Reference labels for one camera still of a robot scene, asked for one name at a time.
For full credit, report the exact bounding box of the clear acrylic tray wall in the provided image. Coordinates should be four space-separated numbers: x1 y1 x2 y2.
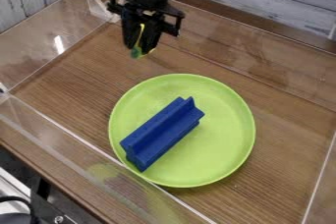
0 0 336 224

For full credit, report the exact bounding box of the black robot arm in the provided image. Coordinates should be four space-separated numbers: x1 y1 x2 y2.
108 0 186 59

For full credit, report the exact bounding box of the green round plate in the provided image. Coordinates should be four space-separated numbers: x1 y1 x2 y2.
108 74 256 188

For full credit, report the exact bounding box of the blue plastic block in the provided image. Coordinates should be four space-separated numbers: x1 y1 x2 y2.
122 97 206 172

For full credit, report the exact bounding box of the black cable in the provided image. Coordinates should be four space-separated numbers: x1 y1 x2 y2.
0 196 39 224

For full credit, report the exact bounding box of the yellow toy banana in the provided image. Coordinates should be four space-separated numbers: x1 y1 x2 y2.
130 24 156 59

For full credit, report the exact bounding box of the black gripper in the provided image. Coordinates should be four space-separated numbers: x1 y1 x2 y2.
108 0 186 54

